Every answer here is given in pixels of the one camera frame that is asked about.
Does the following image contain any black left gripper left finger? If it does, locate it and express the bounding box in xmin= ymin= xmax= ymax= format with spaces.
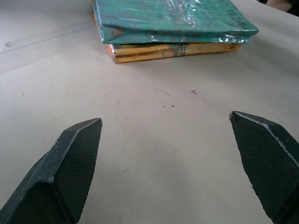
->
xmin=0 ymin=118 xmax=103 ymax=224

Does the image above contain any green plastic-wrapped packet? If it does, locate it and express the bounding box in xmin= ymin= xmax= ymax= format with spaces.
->
xmin=93 ymin=0 xmax=260 ymax=45

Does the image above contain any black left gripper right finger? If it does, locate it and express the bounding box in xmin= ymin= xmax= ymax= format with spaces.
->
xmin=229 ymin=111 xmax=299 ymax=224

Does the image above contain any orange paperback book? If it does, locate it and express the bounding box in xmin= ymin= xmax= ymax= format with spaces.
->
xmin=90 ymin=0 xmax=242 ymax=64

